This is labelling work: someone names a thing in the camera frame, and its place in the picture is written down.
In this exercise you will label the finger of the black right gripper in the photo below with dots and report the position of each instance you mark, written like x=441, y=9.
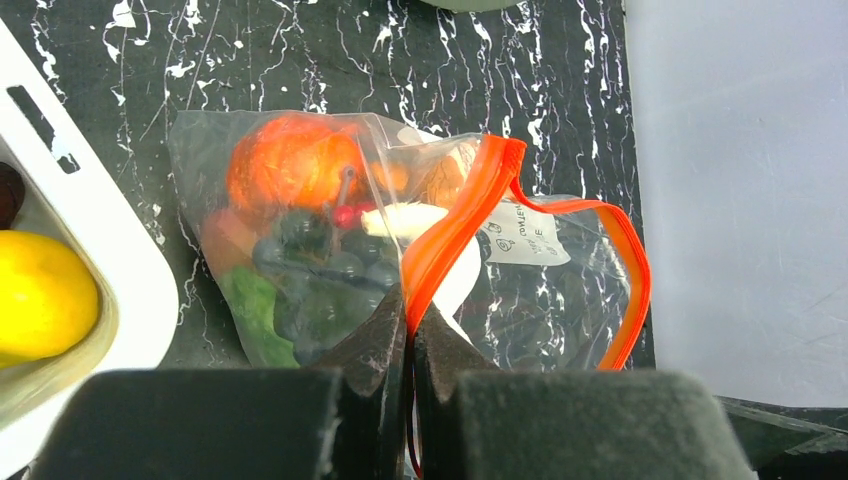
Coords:
x=790, y=442

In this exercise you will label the small yellow toy fruit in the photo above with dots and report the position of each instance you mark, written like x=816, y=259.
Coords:
x=49, y=298

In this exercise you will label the black toy grape bunch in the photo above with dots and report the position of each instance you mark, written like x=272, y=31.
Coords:
x=306, y=243

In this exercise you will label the white plastic food bin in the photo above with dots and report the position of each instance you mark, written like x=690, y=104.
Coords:
x=70, y=237

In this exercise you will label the white toy mushroom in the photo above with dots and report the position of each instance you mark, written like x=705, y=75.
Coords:
x=407, y=221

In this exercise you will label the toy peach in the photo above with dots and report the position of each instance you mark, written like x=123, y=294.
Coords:
x=226, y=241

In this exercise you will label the clear zip bag orange zipper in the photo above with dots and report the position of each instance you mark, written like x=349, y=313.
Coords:
x=564, y=282

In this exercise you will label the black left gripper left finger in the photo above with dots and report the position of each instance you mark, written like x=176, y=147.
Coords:
x=339, y=418

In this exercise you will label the dark red toy plum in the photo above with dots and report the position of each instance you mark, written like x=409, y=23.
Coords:
x=13, y=193

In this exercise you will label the orange toy roast chicken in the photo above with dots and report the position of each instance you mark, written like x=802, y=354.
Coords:
x=429, y=176

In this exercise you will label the green toy lettuce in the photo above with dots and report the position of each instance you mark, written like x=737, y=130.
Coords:
x=292, y=319

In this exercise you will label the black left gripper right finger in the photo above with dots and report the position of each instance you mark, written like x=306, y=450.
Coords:
x=477, y=421

